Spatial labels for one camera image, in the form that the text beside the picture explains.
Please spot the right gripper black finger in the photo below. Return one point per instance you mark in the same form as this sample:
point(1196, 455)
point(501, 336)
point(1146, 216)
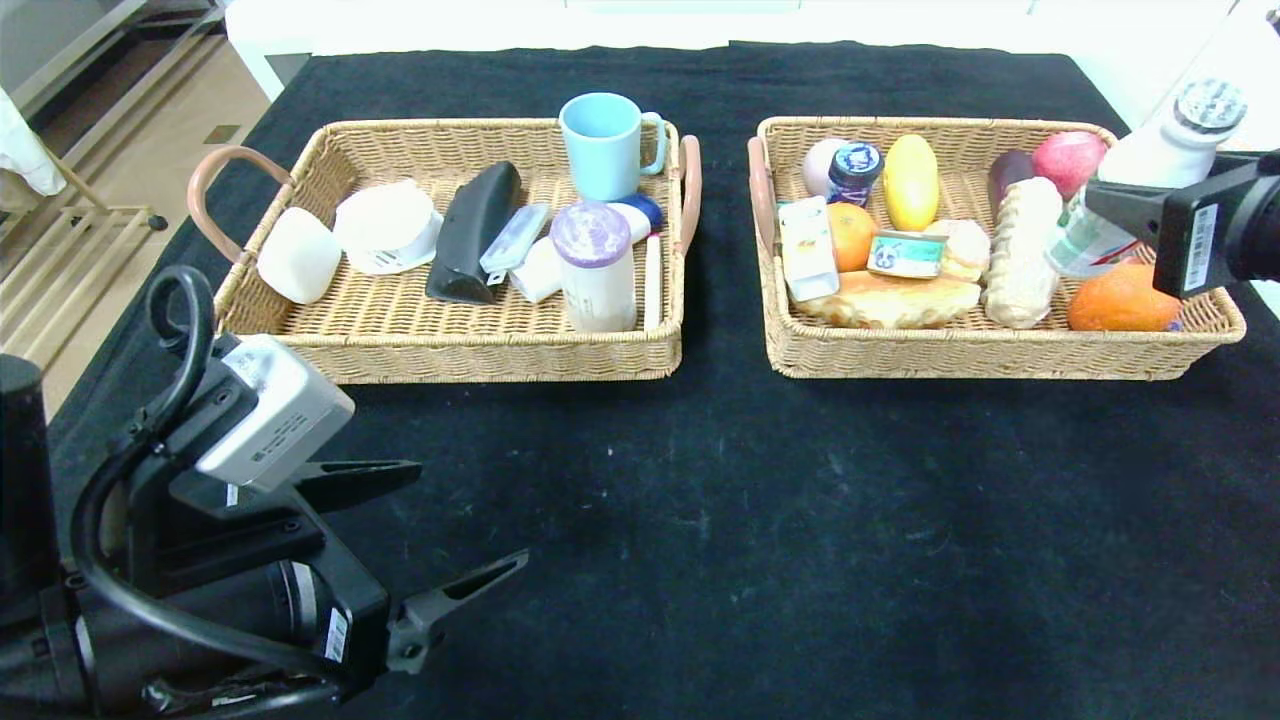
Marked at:
point(1130, 210)

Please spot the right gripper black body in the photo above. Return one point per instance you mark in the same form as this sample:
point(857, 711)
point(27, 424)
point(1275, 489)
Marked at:
point(1197, 245)

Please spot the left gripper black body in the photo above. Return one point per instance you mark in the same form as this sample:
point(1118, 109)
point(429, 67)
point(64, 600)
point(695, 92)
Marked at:
point(352, 622)

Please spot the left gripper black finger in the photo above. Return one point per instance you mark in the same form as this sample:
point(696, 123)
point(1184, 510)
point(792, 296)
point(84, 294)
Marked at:
point(440, 600)
point(360, 480)

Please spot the white milk drink bottle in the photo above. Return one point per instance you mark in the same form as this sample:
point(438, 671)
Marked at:
point(1160, 150)

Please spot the teal pull-tab tin can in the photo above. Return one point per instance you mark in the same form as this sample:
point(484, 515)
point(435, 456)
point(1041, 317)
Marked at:
point(905, 255)

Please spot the toy croissant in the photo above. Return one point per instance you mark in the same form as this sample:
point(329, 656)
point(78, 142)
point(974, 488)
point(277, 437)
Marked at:
point(890, 303)

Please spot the white shampoo bottle blue cap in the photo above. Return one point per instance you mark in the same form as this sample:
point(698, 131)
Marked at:
point(540, 278)

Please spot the clear plastic toothbrush case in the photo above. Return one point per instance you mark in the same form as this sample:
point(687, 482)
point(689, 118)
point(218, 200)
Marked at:
point(515, 240)

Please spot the yellow juice carton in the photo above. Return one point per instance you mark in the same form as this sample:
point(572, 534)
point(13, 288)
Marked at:
point(808, 250)

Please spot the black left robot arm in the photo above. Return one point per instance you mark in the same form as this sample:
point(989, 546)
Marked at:
point(30, 480)

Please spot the red toy apple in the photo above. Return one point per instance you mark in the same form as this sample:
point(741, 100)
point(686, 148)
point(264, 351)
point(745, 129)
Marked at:
point(1065, 160)

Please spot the large toy orange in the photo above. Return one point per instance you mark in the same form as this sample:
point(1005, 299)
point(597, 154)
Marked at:
point(1120, 305)

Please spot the long cream toy bread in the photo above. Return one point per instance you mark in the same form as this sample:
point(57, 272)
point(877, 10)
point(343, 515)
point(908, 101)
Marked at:
point(1020, 250)

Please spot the dark purple toy plum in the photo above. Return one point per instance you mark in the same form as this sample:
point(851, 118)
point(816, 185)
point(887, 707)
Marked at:
point(1008, 170)

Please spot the pink and yellow toy bun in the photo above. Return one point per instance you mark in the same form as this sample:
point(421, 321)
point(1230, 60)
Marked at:
point(965, 250)

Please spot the yellow toy mango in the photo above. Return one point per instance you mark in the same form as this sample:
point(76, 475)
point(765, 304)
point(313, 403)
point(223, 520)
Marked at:
point(910, 185)

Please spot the white soap bar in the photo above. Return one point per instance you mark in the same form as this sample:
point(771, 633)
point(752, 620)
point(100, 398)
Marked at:
point(300, 257)

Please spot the white plastic cup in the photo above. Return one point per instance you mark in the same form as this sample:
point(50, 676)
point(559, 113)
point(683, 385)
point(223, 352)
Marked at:
point(385, 225)

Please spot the black glasses pouch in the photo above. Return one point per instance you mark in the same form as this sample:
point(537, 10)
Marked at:
point(472, 240)

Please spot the small toy orange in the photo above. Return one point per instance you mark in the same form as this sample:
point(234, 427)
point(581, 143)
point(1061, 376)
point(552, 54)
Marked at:
point(855, 240)

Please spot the jar with dark blue lid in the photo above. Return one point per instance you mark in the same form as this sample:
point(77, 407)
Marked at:
point(856, 170)

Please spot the white canister purple lid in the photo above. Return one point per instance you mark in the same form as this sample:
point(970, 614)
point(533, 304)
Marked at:
point(597, 280)

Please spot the pale pink toy egg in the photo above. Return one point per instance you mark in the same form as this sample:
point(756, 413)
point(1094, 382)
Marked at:
point(818, 165)

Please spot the white flat stick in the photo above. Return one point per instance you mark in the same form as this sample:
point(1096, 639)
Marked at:
point(653, 285)

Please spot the brass floor socket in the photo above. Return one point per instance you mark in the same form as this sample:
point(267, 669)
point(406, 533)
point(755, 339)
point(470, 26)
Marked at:
point(224, 135)

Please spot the gold metal wheeled rack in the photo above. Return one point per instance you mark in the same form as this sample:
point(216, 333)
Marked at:
point(100, 215)

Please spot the light blue mug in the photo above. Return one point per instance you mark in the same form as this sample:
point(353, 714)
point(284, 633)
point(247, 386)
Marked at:
point(605, 150)

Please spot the white hanging cloth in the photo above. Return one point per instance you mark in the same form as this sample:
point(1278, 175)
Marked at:
point(25, 150)

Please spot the grey low shelf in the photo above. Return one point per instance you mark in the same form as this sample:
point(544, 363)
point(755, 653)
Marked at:
point(60, 50)

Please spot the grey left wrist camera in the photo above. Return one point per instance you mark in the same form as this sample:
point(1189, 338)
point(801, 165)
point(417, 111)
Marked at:
point(280, 410)

